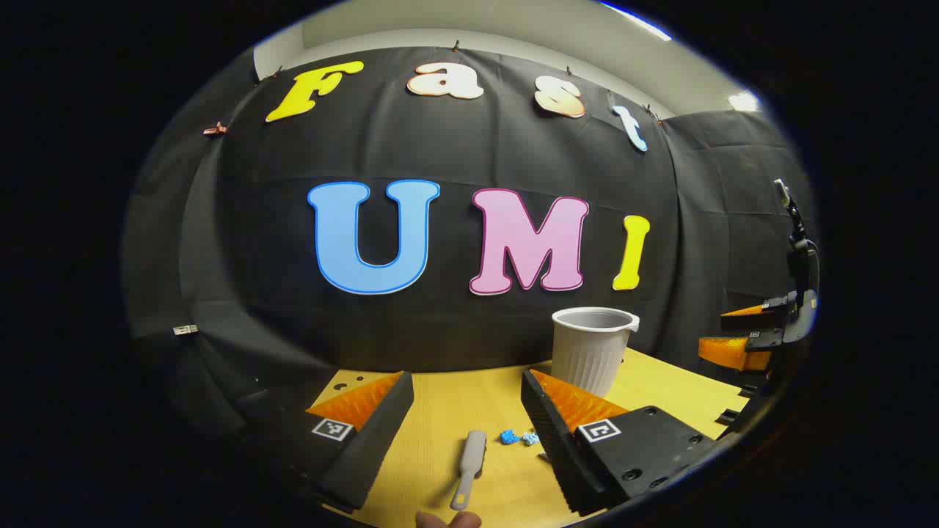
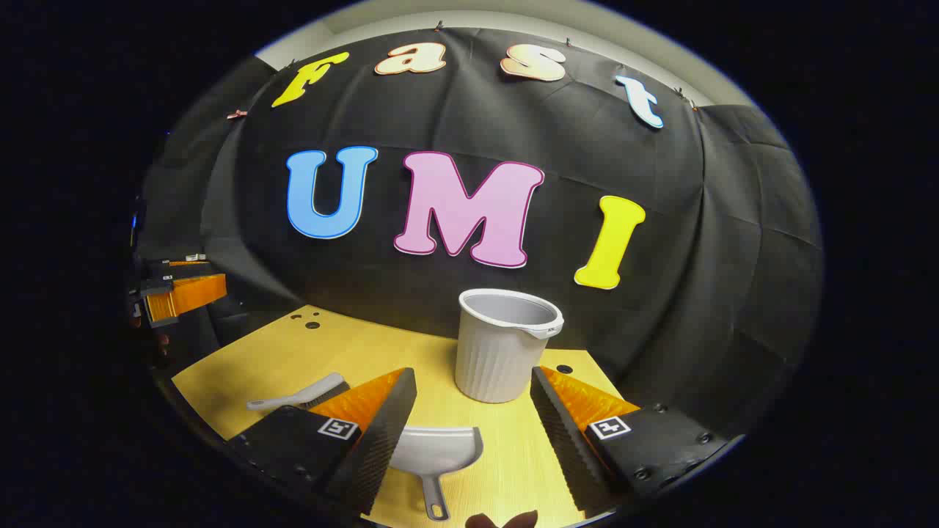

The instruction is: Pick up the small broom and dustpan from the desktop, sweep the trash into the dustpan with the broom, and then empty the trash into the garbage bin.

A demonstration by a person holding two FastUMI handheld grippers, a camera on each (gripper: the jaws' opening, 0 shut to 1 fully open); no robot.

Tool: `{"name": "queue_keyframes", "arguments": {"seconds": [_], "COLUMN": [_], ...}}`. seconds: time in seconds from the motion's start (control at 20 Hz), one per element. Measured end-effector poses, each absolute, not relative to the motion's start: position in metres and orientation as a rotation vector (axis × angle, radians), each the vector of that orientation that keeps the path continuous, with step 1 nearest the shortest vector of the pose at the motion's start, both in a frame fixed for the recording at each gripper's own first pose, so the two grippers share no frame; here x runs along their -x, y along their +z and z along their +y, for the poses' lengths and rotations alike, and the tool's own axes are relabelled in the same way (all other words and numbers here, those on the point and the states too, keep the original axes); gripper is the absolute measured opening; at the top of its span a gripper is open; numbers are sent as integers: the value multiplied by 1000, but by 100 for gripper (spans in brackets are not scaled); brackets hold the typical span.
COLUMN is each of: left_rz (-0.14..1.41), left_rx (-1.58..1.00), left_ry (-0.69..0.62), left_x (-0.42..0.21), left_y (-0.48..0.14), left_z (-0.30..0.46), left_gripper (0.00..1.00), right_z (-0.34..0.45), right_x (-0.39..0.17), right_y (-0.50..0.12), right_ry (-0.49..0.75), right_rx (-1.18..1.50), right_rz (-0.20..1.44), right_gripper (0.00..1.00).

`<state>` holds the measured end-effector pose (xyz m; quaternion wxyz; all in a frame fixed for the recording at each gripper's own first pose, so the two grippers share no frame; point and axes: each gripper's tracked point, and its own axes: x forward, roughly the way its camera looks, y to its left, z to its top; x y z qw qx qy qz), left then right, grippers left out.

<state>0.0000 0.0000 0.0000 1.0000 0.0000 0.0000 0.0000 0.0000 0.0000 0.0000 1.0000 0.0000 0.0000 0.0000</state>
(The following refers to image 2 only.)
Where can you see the black backdrop cloth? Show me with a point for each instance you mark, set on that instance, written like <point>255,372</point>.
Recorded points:
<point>513,125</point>

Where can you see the grey plastic dustpan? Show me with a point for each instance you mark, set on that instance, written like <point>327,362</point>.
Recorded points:
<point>433,449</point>

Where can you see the wooden desktop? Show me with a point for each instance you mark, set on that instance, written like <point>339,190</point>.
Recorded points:
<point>293,359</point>

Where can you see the small grey broom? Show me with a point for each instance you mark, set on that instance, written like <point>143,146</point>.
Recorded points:
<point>293,400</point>

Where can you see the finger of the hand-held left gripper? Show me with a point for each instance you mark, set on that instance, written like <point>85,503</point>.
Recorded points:
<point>187,297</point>
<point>180,265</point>

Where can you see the white ribbed garbage bin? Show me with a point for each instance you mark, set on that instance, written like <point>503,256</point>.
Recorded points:
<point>499,359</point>

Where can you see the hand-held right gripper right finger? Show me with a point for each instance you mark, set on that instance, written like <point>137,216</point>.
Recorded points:
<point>561,433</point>

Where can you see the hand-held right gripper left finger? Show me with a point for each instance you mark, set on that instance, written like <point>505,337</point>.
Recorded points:
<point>378,433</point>

